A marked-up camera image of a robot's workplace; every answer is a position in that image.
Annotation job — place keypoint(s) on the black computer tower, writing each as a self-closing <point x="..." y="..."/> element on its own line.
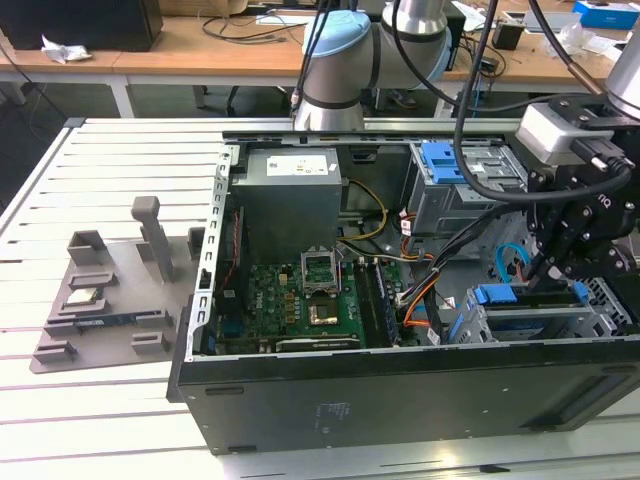
<point x="75" y="25"/>

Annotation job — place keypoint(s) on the green motherboard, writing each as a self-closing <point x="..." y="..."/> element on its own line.
<point x="270" y="300"/>

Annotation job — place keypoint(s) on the silver CPU chip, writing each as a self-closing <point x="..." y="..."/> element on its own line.
<point x="81" y="296"/>

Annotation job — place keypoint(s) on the blue cardboard box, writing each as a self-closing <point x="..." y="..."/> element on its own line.
<point x="607" y="15"/>

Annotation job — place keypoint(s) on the black graphics card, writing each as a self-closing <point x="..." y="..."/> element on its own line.
<point x="320" y="344"/>

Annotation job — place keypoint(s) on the crumpled white paper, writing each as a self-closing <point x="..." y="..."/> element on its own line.
<point x="65" y="51"/>

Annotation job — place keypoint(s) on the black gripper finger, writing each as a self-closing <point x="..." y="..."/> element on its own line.
<point x="565" y="240"/>
<point x="610" y="260"/>

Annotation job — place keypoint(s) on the hard disk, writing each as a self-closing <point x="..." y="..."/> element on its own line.
<point x="497" y="294"/>

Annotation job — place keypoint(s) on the black PC case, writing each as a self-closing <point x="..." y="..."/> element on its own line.
<point x="400" y="400"/>

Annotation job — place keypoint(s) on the grey flat tray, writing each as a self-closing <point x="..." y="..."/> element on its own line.
<point x="555" y="21"/>

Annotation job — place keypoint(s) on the wooden desk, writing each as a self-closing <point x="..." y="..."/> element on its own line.
<point x="165" y="55"/>

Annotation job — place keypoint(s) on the CPU socket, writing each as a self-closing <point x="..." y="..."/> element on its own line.
<point x="324" y="312"/>

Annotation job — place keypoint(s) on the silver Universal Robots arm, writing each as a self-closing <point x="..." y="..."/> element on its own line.
<point x="340" y="65"/>

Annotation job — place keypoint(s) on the black RAM slot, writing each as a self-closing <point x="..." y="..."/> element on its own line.
<point x="367" y="300"/>

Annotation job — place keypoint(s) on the grey parts rack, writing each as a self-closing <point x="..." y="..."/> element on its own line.
<point x="120" y="300"/>

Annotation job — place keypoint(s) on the grey power supply unit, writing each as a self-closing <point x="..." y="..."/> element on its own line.
<point x="285" y="210"/>

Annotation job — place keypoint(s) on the clear plastic bag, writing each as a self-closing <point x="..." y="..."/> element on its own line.
<point x="575" y="37"/>

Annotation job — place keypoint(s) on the installed RAM stick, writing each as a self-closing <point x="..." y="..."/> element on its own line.
<point x="389" y="305"/>

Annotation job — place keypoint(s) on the white box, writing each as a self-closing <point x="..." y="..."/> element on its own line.
<point x="607" y="46"/>

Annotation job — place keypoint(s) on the silver disk bay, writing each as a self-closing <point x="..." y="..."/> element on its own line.
<point x="575" y="325"/>

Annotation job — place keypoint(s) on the black speaker box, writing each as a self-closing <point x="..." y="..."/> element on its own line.
<point x="460" y="40"/>

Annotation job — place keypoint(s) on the blue plastic drive carrier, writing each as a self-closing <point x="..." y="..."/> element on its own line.
<point x="442" y="170"/>

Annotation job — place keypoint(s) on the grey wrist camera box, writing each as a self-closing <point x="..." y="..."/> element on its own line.
<point x="545" y="132"/>

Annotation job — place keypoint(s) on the silver drive cage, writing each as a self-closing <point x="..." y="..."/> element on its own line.
<point x="435" y="210"/>

